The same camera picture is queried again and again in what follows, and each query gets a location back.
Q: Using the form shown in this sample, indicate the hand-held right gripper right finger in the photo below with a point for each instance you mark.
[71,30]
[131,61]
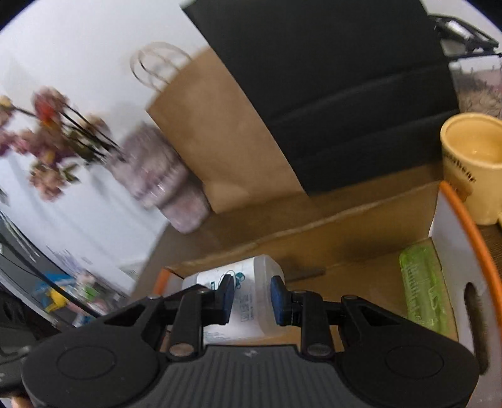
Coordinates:
[277,299]

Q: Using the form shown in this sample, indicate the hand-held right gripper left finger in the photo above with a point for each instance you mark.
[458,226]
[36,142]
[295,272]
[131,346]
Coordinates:
[226,299]

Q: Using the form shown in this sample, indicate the white plastic bottle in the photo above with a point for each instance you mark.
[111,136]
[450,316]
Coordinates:
[255,276]

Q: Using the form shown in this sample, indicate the red cardboard box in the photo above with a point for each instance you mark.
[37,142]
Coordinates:
[353,235]

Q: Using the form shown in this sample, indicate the pink speckled vase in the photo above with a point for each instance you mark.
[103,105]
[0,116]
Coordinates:
[164,184]

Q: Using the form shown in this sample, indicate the green plastic bottle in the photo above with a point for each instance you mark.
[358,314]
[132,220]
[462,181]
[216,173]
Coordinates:
[423,282]

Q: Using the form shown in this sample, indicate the brown paper bag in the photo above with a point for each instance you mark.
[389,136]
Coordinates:
[211,129]

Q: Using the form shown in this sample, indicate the blue and yellow bag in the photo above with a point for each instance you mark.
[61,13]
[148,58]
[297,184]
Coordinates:
[55,292]

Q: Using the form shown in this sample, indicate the black paper bag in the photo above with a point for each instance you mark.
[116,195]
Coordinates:
[333,78]

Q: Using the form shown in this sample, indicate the yellow mug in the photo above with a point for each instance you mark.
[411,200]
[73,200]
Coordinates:
[476,172]

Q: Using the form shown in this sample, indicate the dried pink flowers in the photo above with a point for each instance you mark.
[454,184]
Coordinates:
[47,113]

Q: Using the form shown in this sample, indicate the clear container with black lid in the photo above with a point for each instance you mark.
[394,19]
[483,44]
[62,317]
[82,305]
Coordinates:
[476,90]

